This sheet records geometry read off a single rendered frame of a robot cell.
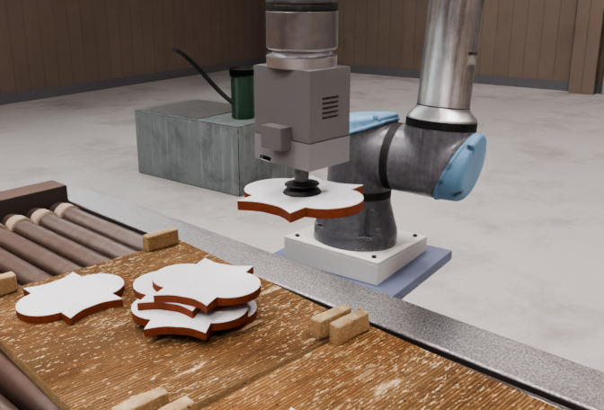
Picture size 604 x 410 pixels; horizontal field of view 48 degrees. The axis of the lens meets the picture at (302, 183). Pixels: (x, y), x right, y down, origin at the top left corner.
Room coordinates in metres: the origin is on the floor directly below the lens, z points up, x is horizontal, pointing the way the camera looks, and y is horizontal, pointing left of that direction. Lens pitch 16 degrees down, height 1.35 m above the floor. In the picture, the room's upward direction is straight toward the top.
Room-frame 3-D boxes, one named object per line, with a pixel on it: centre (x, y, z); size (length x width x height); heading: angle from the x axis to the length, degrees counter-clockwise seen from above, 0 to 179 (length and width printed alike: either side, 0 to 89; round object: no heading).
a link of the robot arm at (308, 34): (0.73, 0.00, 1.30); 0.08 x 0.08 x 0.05
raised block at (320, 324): (0.77, -0.04, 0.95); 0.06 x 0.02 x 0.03; 133
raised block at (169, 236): (1.05, 0.23, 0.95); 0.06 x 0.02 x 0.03; 133
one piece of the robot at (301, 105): (0.72, 0.01, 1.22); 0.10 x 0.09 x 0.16; 135
